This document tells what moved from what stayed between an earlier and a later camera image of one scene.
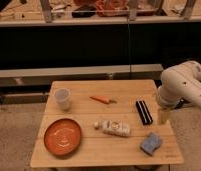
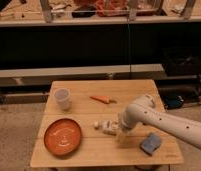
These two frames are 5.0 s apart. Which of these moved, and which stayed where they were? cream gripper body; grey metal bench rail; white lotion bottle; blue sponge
Moved: cream gripper body
Stayed: white lotion bottle; grey metal bench rail; blue sponge
